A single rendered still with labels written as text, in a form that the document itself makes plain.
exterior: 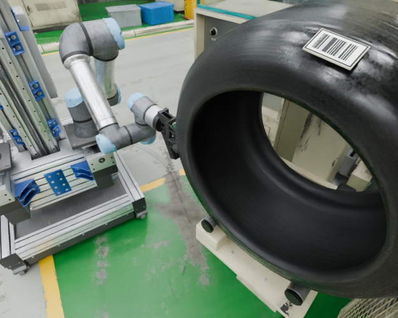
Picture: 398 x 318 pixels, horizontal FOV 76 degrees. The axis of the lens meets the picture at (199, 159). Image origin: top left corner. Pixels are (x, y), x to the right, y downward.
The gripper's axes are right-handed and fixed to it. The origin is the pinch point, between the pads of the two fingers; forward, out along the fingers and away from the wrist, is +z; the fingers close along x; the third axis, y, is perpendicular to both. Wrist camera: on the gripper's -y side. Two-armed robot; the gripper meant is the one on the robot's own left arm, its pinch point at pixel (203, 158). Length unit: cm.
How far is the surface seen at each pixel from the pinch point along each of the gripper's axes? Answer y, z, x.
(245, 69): 39.7, 14.5, -12.0
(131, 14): -135, -446, 275
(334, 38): 47, 24, -9
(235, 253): -18.9, 23.9, -7.7
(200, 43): 2, -55, 55
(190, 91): 30.3, 3.6, -11.9
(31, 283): -110, -60, -68
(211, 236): -13.7, 16.2, -11.3
